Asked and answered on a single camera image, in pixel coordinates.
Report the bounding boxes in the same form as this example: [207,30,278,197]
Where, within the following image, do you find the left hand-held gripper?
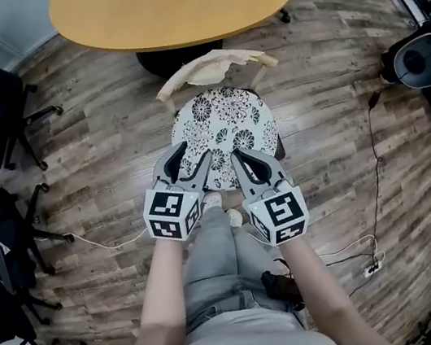
[132,136,228,248]

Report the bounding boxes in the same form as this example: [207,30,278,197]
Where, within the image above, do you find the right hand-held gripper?
[229,138,315,252]

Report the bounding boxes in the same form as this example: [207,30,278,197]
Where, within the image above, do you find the round floral cushion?
[163,78,287,202]

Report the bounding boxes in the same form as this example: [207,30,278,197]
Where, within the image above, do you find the wooden chair with brown seat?
[149,38,296,181]

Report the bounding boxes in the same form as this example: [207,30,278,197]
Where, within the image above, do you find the person's right forearm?
[276,227,359,328]

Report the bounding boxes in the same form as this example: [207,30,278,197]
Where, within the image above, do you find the person's left forearm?
[123,233,206,345]

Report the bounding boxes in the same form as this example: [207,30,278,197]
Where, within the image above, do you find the person's left white shoe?
[200,190,225,212]

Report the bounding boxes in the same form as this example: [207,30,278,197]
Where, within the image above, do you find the person's white shoe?
[200,190,225,212]
[225,207,246,229]

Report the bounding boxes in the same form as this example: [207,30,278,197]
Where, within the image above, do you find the person's right white shoe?
[225,207,246,229]

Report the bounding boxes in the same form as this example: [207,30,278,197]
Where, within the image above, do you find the person's grey jeans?
[167,192,308,338]

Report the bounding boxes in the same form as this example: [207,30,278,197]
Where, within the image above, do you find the person's black waist pouch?
[259,264,307,316]

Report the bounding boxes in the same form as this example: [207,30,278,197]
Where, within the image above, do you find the black power adapter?
[365,91,382,111]

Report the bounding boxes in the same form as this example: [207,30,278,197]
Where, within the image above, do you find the white power strip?
[361,260,384,278]

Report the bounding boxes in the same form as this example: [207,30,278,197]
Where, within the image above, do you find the oval wooden table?
[46,0,311,97]

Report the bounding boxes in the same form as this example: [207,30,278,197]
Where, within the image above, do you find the long white floor cable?
[63,218,153,260]

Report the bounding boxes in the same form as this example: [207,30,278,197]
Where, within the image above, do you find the white power strip cable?
[246,208,387,286]

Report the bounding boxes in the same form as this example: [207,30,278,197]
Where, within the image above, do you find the long black floor cable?
[346,105,405,264]

